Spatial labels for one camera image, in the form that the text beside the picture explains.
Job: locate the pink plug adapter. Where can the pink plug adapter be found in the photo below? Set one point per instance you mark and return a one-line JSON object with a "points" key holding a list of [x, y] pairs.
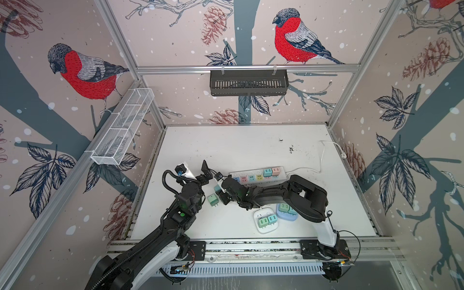
{"points": [[276, 171]]}

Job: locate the green plug adapter low cluster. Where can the green plug adapter low cluster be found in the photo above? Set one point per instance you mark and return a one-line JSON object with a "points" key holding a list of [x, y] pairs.
{"points": [[213, 200]]}

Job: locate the white mesh wall shelf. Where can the white mesh wall shelf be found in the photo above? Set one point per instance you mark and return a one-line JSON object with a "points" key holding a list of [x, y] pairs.
{"points": [[117, 139]]}

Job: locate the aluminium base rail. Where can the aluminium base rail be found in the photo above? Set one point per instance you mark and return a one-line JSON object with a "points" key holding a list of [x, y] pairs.
{"points": [[367, 249]]}

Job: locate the blue square socket cube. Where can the blue square socket cube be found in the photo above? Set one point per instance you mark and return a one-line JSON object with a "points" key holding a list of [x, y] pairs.
{"points": [[285, 216]]}

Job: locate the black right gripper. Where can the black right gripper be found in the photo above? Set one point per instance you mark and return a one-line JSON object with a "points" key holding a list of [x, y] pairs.
{"points": [[223, 196]]}

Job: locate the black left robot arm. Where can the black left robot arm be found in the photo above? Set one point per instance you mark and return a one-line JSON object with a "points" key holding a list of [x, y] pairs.
{"points": [[131, 269]]}

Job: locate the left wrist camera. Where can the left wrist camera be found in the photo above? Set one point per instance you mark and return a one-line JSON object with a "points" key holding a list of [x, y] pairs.
{"points": [[183, 170]]}

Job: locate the black wire basket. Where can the black wire basket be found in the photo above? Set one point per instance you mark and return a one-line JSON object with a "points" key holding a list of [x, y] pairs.
{"points": [[230, 83]]}

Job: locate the white square socket cube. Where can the white square socket cube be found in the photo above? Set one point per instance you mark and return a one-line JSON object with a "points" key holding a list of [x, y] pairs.
{"points": [[264, 212]]}

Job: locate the white multicolour power strip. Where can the white multicolour power strip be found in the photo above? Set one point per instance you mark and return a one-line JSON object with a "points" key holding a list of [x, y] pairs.
{"points": [[255, 177]]}

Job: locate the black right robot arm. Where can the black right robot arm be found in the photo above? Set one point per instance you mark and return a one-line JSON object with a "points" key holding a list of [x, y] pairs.
{"points": [[306, 198]]}

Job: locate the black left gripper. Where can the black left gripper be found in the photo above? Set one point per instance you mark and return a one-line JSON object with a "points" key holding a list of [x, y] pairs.
{"points": [[207, 176]]}

